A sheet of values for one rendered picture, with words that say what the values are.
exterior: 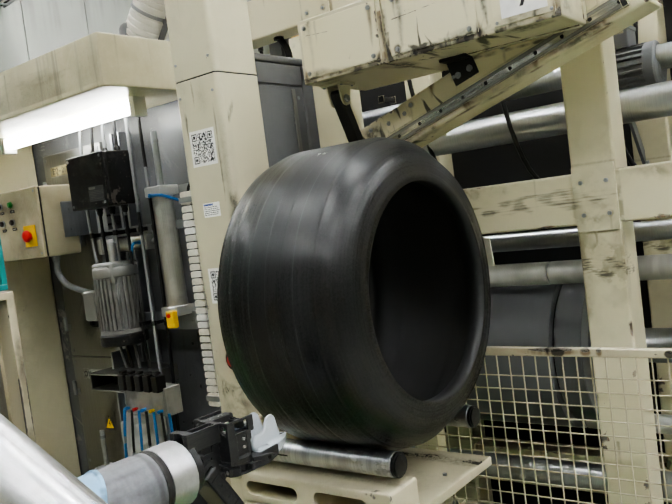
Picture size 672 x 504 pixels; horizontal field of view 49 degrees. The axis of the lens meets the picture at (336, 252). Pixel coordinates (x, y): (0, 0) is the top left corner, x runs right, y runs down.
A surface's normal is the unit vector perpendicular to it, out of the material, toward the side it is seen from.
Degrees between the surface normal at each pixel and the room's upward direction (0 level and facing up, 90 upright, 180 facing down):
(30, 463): 49
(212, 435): 91
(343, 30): 90
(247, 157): 90
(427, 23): 90
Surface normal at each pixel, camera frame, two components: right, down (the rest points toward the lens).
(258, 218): -0.56, -0.48
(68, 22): 0.74, -0.06
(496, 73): -0.60, 0.12
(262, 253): -0.61, -0.27
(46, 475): 0.51, -0.71
